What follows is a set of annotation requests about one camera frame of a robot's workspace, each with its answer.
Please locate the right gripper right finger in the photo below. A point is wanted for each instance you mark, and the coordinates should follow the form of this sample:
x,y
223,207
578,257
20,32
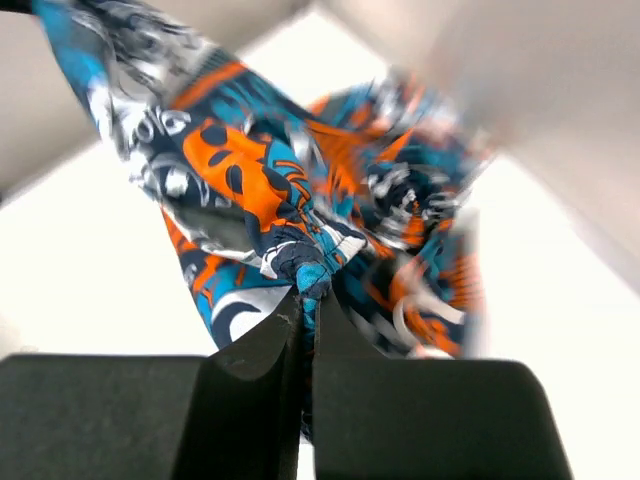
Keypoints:
x,y
347,371

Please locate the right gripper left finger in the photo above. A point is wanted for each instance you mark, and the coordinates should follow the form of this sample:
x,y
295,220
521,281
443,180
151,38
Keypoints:
x,y
244,417

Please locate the colourful patterned shorts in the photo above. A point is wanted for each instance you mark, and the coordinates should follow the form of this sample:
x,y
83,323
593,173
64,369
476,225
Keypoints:
x,y
357,195

